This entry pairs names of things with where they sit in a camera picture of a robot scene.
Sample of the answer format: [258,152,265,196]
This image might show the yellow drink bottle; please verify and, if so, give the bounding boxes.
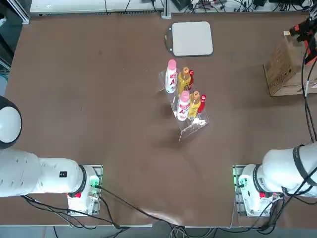
[177,67,191,96]
[188,90,201,119]

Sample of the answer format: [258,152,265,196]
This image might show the white digital scale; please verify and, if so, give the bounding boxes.
[164,21,214,58]

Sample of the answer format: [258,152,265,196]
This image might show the dark power adapter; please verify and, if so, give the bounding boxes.
[172,0,193,11]

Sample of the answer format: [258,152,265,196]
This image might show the small red bottle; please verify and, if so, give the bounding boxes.
[187,69,195,90]
[197,94,208,115]

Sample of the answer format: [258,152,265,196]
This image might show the white bottle pink cap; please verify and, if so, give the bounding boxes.
[176,90,191,121]
[165,59,179,94]

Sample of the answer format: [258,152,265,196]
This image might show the aluminium frame rail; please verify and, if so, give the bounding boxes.
[6,0,31,25]

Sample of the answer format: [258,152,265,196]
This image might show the clear acrylic stepped shelf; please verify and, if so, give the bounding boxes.
[158,70,210,142]

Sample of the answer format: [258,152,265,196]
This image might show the aluminium profile post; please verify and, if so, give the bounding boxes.
[161,0,172,19]

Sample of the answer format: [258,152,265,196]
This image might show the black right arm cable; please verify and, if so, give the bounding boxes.
[281,37,317,199]

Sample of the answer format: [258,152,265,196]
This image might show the black left base cable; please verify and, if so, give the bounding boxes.
[95,184,185,226]

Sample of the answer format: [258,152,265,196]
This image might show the white cable tray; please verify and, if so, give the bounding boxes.
[29,0,164,13]

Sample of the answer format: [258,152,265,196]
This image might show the orange black barcode scanner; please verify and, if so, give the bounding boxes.
[289,21,317,65]

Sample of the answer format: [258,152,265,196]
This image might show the brown cardboard box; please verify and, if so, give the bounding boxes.
[263,34,317,97]

